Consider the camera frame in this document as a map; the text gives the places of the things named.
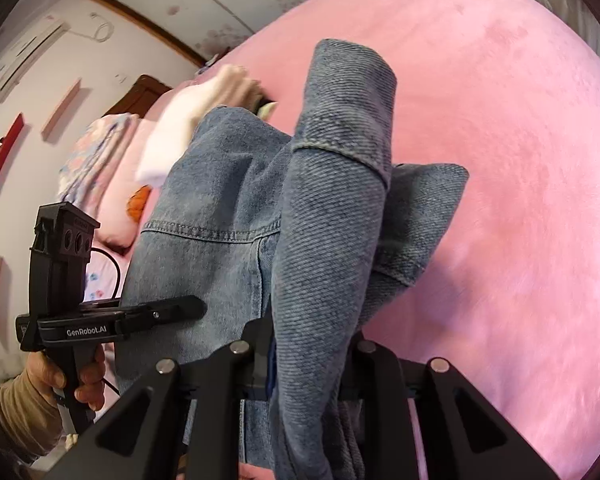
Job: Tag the pink pillow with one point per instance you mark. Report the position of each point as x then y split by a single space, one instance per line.
125 230

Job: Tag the floral pillow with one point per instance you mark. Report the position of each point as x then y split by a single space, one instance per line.
95 160

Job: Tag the white floral bed sheet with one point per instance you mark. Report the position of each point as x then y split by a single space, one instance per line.
102 275

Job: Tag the pink plush blanket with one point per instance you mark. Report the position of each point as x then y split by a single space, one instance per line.
505 160

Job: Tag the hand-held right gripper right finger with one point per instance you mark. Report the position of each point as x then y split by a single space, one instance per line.
365 370

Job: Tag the beige curtain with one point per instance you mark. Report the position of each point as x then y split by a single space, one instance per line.
555 0

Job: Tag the blue denim jacket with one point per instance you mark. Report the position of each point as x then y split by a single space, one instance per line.
330 235

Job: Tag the dark wooden headboard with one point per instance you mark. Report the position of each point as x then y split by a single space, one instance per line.
147 95

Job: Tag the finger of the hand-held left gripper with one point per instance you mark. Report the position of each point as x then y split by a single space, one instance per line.
170 312

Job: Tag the floral door wardrobe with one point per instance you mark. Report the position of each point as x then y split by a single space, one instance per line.
220 5

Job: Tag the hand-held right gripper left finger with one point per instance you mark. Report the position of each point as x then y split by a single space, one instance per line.
260 365

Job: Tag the person's left hand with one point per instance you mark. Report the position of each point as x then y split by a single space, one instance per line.
42 372

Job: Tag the red wall shelf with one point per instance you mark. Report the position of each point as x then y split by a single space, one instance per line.
5 147

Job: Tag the person's left forearm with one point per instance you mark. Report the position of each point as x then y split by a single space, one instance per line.
15 420

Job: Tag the white air conditioner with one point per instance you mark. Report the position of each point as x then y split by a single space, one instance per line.
20 60

